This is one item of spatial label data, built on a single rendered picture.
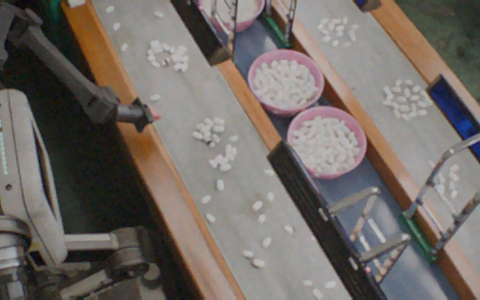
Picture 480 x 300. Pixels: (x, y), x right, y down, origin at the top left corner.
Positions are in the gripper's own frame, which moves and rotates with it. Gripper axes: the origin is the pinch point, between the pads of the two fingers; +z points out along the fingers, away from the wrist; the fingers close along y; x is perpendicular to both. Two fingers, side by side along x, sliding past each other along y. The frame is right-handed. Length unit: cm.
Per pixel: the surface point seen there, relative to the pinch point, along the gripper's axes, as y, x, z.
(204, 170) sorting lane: -19.7, 2.1, 10.8
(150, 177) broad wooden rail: -15.8, 11.2, -4.0
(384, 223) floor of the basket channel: -61, -23, 50
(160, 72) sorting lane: 23.2, 0.4, 13.6
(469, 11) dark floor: 47, -71, 217
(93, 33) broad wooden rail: 50, 9, 0
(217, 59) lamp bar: -3.8, -30.5, -1.1
